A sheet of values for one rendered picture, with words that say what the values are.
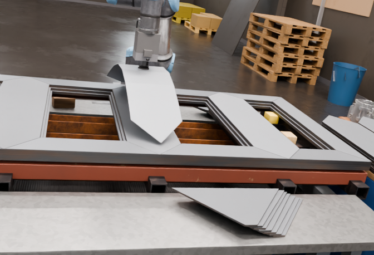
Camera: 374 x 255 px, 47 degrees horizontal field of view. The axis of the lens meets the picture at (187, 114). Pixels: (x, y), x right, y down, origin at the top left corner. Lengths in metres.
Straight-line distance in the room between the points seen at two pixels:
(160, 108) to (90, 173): 0.33
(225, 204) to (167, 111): 0.41
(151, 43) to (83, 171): 0.54
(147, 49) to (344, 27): 5.62
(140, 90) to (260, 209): 0.58
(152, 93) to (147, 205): 0.43
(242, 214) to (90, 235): 0.41
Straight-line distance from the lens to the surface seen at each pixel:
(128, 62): 2.33
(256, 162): 1.44
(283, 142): 1.62
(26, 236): 1.11
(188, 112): 2.27
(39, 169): 1.32
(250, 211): 1.24
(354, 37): 6.80
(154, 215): 1.21
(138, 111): 1.43
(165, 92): 1.52
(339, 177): 1.63
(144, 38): 1.57
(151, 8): 1.56
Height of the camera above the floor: 1.40
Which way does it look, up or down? 19 degrees down
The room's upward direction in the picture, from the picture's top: 9 degrees clockwise
